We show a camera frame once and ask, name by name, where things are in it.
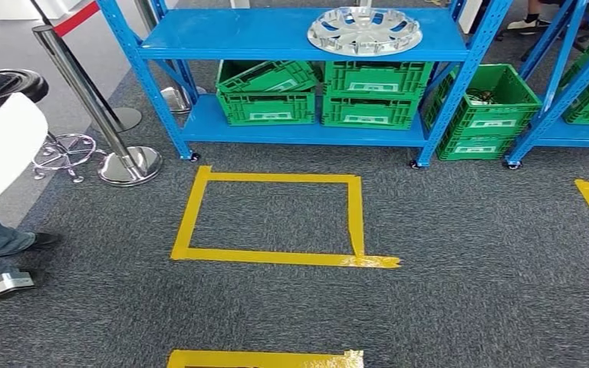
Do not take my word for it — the white curved plastic part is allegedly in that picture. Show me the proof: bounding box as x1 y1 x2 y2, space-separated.
0 93 49 220

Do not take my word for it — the blue metal shelf rack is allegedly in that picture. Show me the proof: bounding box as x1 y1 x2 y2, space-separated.
505 0 589 171
96 0 514 169

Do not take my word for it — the person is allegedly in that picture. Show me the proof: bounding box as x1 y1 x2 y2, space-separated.
0 213 63 288
506 0 552 35

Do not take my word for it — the black stool with chrome base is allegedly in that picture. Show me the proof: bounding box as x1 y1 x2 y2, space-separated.
0 69 108 184

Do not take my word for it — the black pole stanchion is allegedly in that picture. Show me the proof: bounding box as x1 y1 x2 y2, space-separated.
29 0 143 134

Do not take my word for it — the short red barrier belt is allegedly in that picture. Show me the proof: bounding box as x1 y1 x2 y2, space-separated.
53 0 101 38

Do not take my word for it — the silver wheel hubcap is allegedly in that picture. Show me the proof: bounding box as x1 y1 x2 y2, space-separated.
307 6 423 58

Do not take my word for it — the black office chair base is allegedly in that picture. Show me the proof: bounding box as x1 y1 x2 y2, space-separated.
495 20 589 62

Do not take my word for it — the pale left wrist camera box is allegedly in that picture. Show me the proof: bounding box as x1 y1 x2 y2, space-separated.
0 271 36 312

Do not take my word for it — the chrome stanchion post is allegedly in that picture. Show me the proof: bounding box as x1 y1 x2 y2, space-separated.
134 0 208 114
31 24 164 188

